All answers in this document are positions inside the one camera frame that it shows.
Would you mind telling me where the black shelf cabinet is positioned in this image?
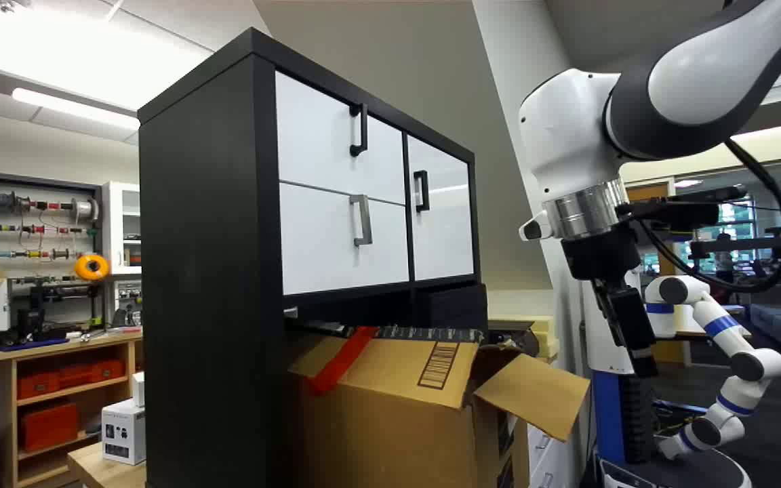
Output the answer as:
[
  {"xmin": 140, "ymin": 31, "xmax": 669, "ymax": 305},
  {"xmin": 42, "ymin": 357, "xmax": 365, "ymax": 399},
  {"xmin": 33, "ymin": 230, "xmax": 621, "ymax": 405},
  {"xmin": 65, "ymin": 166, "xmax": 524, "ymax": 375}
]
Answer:
[{"xmin": 135, "ymin": 24, "xmax": 490, "ymax": 488}]

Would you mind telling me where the white cabinet door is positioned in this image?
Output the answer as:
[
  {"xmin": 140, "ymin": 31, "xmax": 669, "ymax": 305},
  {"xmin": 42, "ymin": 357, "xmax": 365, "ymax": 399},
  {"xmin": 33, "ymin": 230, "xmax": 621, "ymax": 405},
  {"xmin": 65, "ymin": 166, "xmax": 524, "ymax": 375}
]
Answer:
[{"xmin": 403, "ymin": 132, "xmax": 478, "ymax": 286}]

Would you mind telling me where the blue black robot pedestal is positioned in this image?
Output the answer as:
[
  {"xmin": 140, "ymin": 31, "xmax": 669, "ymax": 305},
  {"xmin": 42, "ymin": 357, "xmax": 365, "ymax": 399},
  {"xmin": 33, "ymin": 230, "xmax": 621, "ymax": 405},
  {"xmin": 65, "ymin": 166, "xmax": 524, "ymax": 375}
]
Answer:
[{"xmin": 588, "ymin": 364, "xmax": 757, "ymax": 488}]

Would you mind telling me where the yellow spool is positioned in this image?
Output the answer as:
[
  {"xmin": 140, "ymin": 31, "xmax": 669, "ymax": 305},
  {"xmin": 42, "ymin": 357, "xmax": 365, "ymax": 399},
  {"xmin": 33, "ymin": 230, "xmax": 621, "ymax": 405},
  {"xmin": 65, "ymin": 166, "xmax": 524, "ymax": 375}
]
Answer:
[{"xmin": 72, "ymin": 252, "xmax": 113, "ymax": 287}]

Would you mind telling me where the white drawer front silver handle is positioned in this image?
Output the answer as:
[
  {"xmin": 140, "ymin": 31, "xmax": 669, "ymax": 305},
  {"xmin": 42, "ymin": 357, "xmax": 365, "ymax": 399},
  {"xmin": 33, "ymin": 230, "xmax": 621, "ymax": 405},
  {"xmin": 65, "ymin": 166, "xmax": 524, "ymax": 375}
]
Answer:
[{"xmin": 277, "ymin": 179, "xmax": 413, "ymax": 298}]

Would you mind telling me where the small red storage bin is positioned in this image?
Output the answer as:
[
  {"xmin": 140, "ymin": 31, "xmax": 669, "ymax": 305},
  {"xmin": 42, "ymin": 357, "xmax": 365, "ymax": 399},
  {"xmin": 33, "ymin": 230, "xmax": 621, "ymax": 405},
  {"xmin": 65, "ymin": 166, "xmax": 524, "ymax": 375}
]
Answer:
[{"xmin": 15, "ymin": 401, "xmax": 82, "ymax": 455}]

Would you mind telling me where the brown cardboard box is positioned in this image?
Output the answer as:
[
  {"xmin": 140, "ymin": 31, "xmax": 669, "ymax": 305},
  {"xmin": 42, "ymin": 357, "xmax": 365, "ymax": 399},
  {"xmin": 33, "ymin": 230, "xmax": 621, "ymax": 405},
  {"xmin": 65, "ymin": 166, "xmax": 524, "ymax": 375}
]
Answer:
[{"xmin": 285, "ymin": 324, "xmax": 594, "ymax": 488}]

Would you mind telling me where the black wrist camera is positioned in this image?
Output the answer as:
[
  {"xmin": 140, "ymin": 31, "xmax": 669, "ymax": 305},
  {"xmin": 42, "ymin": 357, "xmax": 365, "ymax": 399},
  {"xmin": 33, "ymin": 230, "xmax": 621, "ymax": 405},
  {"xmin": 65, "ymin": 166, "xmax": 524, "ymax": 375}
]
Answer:
[{"xmin": 621, "ymin": 184, "xmax": 748, "ymax": 230}]

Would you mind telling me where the black machine on bench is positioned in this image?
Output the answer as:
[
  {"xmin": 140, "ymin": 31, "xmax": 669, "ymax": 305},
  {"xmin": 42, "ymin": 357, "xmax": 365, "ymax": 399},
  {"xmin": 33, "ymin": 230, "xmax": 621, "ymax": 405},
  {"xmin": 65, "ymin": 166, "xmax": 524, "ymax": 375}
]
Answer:
[{"xmin": 0, "ymin": 276, "xmax": 95, "ymax": 353}]

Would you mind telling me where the low wooden table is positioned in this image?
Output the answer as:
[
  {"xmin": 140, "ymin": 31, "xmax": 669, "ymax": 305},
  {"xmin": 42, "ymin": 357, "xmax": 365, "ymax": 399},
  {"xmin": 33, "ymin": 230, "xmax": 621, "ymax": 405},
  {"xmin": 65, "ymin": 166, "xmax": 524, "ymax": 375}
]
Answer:
[{"xmin": 65, "ymin": 439, "xmax": 148, "ymax": 488}]

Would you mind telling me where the wooden workbench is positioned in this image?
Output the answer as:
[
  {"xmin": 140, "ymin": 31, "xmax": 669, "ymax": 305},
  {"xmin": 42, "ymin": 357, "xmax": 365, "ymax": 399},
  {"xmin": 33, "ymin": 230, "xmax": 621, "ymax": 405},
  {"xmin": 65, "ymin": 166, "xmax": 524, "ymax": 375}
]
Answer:
[{"xmin": 0, "ymin": 329, "xmax": 145, "ymax": 488}]

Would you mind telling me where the white drawer front black handle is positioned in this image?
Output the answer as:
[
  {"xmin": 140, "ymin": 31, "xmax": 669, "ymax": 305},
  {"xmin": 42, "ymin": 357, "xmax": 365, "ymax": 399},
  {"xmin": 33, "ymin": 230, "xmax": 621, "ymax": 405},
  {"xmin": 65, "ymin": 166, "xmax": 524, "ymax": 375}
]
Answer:
[{"xmin": 274, "ymin": 70, "xmax": 410, "ymax": 206}]

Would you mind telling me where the white wall cabinet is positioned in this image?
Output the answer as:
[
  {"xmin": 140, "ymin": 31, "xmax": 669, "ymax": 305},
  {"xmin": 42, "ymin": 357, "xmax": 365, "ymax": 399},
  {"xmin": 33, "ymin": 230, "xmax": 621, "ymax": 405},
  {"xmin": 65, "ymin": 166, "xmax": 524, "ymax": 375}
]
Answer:
[{"xmin": 105, "ymin": 179, "xmax": 144, "ymax": 276}]

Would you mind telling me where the white electronic box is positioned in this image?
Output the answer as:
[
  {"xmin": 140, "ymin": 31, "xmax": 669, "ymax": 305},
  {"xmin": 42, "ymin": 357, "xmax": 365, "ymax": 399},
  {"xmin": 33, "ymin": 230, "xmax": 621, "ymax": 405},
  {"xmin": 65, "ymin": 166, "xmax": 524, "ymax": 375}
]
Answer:
[{"xmin": 97, "ymin": 397, "xmax": 148, "ymax": 470}]

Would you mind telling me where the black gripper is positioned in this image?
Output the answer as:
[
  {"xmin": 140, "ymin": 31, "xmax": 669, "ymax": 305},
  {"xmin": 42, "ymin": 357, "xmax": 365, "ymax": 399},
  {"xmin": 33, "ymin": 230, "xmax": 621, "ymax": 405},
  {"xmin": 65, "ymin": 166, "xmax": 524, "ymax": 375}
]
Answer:
[{"xmin": 558, "ymin": 222, "xmax": 663, "ymax": 382}]

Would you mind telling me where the tool wall rack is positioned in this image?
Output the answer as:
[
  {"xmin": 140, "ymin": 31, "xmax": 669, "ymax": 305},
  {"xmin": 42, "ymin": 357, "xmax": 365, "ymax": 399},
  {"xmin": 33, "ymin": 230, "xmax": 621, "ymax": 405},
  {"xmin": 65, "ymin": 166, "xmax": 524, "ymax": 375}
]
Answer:
[{"xmin": 0, "ymin": 169, "xmax": 108, "ymax": 267}]

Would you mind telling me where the wide red storage bin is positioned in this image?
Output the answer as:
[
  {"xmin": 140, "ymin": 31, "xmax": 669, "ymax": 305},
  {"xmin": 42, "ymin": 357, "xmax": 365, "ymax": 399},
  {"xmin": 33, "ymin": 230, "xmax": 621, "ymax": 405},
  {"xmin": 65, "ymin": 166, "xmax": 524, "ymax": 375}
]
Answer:
[{"xmin": 15, "ymin": 355, "xmax": 129, "ymax": 401}]

